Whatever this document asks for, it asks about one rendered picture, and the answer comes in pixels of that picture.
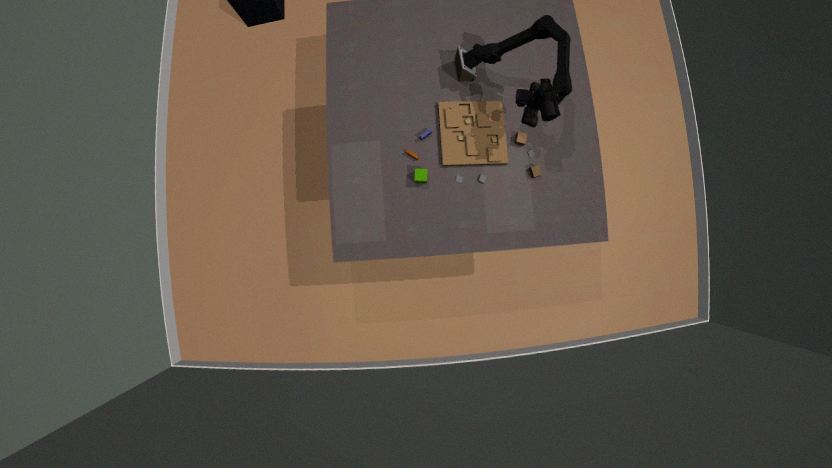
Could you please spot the green cube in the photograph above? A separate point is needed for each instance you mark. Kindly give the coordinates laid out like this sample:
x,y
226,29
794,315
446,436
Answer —
x,y
421,175

